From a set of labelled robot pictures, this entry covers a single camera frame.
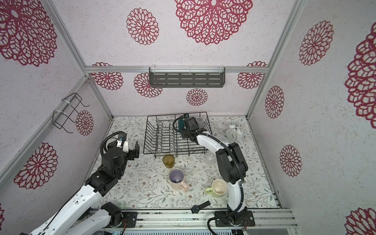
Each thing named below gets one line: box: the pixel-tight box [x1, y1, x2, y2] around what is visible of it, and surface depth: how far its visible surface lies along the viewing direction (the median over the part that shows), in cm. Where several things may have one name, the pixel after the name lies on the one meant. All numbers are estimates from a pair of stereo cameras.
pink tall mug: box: [168, 168, 189, 193], surface depth 81 cm
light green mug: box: [205, 178, 228, 198], surface depth 82 cm
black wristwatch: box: [190, 200, 212, 214], surface depth 79 cm
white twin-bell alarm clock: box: [225, 123, 244, 142], surface depth 101 cm
